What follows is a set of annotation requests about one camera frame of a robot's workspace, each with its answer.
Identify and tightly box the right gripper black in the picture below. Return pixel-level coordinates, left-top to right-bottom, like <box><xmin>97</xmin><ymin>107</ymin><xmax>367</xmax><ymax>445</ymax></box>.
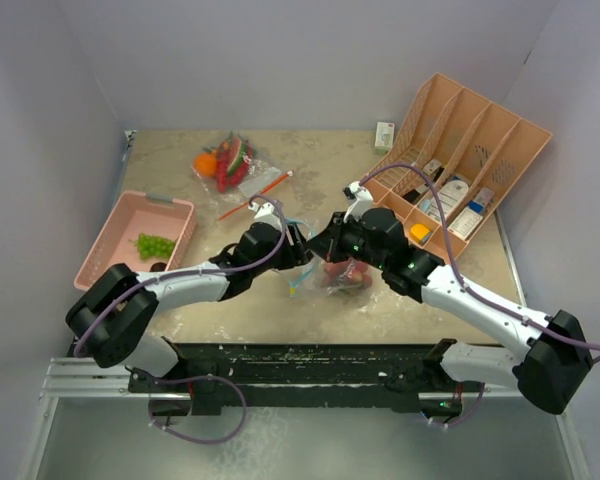
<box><xmin>306</xmin><ymin>212</ymin><xmax>388</xmax><ymax>271</ymax></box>

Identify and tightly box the zip bag with fake fruit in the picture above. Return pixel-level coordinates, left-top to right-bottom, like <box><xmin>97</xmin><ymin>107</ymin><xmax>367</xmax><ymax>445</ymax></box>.
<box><xmin>279</xmin><ymin>217</ymin><xmax>376</xmax><ymax>301</ymax></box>

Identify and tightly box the zip bag with orange watermelon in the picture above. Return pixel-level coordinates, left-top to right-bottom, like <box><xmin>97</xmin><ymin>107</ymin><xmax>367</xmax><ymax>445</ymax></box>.
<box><xmin>191</xmin><ymin>131</ymin><xmax>294</xmax><ymax>220</ymax></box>

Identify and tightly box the dark purple fake plum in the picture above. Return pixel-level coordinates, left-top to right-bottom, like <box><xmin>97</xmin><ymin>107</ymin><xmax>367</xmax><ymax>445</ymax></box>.
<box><xmin>150</xmin><ymin>262</ymin><xmax>167</xmax><ymax>272</ymax></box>

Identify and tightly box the green fake grape bunch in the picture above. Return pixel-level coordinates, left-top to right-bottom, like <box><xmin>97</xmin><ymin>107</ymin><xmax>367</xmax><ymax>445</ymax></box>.
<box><xmin>130</xmin><ymin>233</ymin><xmax>176</xmax><ymax>261</ymax></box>

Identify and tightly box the pink plastic basket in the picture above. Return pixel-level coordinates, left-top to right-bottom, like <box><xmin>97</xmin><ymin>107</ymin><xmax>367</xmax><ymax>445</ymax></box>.
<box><xmin>74</xmin><ymin>190</ymin><xmax>196</xmax><ymax>290</ymax></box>

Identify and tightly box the red fake strawberry bunch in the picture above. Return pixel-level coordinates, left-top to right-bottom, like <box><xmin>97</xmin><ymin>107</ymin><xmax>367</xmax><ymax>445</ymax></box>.
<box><xmin>321</xmin><ymin>259</ymin><xmax>373</xmax><ymax>292</ymax></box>

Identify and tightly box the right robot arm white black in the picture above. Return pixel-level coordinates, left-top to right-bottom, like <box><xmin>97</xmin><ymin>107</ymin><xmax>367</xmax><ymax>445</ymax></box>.
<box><xmin>307</xmin><ymin>208</ymin><xmax>593</xmax><ymax>415</ymax></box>

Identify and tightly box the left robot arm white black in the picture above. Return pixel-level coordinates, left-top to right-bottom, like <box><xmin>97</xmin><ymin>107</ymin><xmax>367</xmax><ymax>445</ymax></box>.
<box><xmin>66</xmin><ymin>222</ymin><xmax>313</xmax><ymax>392</ymax></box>

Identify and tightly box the yellow tape measure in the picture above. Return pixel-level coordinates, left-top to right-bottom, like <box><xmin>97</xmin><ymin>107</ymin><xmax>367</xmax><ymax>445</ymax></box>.
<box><xmin>409</xmin><ymin>223</ymin><xmax>431</xmax><ymax>245</ymax></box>

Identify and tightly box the white medicine box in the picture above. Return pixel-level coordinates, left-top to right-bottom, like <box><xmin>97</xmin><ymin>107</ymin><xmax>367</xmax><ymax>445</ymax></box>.
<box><xmin>449</xmin><ymin>206</ymin><xmax>483</xmax><ymax>240</ymax></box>

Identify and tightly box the small white green box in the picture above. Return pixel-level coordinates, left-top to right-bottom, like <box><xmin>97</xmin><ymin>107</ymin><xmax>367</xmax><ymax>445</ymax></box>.
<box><xmin>374</xmin><ymin>121</ymin><xmax>395</xmax><ymax>154</ymax></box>

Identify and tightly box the orange desk organizer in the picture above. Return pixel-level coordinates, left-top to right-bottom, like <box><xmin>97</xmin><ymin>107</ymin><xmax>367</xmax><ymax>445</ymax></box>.
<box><xmin>365</xmin><ymin>73</ymin><xmax>552</xmax><ymax>260</ymax></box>

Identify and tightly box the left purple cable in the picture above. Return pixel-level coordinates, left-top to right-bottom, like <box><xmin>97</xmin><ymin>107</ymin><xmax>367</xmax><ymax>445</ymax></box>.
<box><xmin>73</xmin><ymin>194</ymin><xmax>286</xmax><ymax>359</ymax></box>

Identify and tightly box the purple cable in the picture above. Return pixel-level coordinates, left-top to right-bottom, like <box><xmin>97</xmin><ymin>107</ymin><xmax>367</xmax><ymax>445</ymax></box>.
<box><xmin>73</xmin><ymin>194</ymin><xmax>286</xmax><ymax>359</ymax></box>
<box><xmin>359</xmin><ymin>163</ymin><xmax>600</xmax><ymax>354</ymax></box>

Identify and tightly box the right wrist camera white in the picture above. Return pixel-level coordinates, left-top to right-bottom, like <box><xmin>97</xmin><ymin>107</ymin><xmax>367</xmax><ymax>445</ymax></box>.
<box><xmin>343</xmin><ymin>181</ymin><xmax>374</xmax><ymax>223</ymax></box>

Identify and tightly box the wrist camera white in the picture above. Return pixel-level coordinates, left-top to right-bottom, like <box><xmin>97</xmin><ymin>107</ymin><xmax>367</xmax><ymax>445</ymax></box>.
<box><xmin>248</xmin><ymin>201</ymin><xmax>282</xmax><ymax>230</ymax></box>
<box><xmin>343</xmin><ymin>181</ymin><xmax>374</xmax><ymax>223</ymax></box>

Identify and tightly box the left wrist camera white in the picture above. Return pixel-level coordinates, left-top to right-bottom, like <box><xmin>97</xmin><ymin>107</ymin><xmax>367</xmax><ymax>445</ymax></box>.
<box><xmin>248</xmin><ymin>201</ymin><xmax>282</xmax><ymax>230</ymax></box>

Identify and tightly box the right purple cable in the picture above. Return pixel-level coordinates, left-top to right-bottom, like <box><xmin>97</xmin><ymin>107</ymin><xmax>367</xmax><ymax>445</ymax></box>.
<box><xmin>359</xmin><ymin>163</ymin><xmax>600</xmax><ymax>354</ymax></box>

